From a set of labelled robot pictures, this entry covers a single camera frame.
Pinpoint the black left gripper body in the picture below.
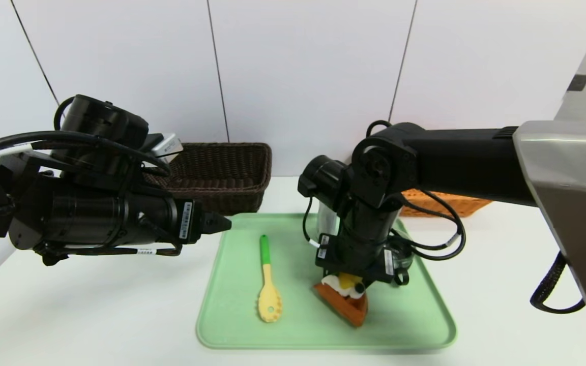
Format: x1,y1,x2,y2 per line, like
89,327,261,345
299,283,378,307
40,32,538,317
132,193,204,246

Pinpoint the yellow pasta spoon green handle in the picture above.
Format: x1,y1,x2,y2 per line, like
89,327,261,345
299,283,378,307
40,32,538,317
257,234,283,323

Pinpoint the clear plastic bottle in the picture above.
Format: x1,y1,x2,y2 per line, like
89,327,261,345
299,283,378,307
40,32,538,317
317,202,340,246

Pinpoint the toy cake slice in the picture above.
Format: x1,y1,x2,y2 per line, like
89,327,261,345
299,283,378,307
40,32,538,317
313,273,369,327

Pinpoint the glass cup black handle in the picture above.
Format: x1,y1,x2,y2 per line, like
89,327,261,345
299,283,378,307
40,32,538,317
391,236,417,287

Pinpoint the dark brown wicker basket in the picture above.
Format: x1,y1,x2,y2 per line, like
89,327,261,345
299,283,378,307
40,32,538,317
143,142,272,216

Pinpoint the orange wicker basket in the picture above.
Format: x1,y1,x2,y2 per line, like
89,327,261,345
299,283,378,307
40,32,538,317
399,189,492,218

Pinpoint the light green plastic tray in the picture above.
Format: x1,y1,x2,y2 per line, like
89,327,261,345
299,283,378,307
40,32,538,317
196,212,457,350

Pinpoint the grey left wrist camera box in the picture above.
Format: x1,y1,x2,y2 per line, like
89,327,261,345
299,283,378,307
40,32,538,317
152,134,184,163

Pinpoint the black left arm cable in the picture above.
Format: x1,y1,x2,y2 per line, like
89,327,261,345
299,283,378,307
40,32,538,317
0,131,172,177

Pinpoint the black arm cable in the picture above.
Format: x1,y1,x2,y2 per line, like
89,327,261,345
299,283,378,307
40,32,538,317
0,131,172,177
389,190,467,261

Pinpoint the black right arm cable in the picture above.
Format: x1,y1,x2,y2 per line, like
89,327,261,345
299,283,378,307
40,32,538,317
389,190,467,261

